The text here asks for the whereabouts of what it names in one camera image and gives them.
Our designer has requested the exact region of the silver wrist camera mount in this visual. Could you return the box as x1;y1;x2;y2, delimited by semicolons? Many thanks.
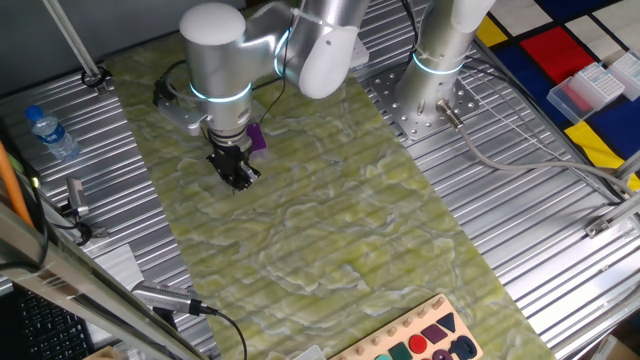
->
153;97;209;137

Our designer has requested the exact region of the green square puzzle piece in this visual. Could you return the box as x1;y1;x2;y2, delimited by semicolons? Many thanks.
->
388;342;414;360

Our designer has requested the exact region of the red round puzzle piece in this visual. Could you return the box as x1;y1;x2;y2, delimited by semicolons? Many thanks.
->
408;333;429;355

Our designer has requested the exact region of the dark blue puzzle piece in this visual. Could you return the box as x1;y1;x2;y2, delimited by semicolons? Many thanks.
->
447;334;479;360

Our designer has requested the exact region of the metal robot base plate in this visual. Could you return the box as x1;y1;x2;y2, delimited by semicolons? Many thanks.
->
368;62;481;142

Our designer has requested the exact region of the aluminium frame bar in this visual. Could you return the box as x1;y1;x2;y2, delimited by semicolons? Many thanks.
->
0;199;206;360

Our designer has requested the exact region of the black keyboard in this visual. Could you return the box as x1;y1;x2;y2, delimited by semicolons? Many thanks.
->
14;289;96;360

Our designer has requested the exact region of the white paper sheet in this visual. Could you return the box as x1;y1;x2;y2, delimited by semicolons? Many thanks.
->
92;243;146;291

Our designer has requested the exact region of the black clamp tool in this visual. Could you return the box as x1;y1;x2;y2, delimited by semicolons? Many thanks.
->
58;177;109;246

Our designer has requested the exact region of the green marble pattern mat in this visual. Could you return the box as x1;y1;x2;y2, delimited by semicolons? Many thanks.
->
102;0;557;360

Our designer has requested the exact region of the brown cardboard box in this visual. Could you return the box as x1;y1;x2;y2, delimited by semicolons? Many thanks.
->
597;333;640;360

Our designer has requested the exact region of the colourful checked cloth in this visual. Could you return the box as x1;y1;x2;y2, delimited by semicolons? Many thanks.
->
474;0;640;192

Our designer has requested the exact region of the orange pipe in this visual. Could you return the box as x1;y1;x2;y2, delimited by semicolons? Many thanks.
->
0;141;34;229

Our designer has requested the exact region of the aluminium pole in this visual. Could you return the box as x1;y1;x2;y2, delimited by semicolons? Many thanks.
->
42;0;110;96

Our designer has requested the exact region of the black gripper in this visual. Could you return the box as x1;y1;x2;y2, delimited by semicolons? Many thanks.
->
206;139;262;193

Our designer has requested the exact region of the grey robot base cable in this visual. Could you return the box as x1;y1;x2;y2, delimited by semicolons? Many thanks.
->
435;98;636;196

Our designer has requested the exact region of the silver camera with cable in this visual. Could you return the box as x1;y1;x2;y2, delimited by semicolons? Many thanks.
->
130;279;249;360

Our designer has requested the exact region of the wooden shape puzzle board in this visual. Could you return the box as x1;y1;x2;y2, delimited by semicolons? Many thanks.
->
329;293;485;360

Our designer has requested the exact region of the clear plastic water bottle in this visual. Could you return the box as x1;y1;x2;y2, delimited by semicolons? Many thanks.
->
24;104;81;162

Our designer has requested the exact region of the white pipette tip box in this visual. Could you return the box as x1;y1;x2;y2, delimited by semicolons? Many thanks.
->
546;62;626;125
607;49;640;102

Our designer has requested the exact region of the purple square puzzle piece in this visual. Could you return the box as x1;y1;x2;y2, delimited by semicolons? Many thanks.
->
420;323;449;345

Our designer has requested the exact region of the translucent white plastic lid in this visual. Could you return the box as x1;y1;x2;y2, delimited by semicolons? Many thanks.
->
293;344;327;360

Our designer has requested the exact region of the blue triangle puzzle piece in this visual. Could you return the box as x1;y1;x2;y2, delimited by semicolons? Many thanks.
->
436;312;457;334

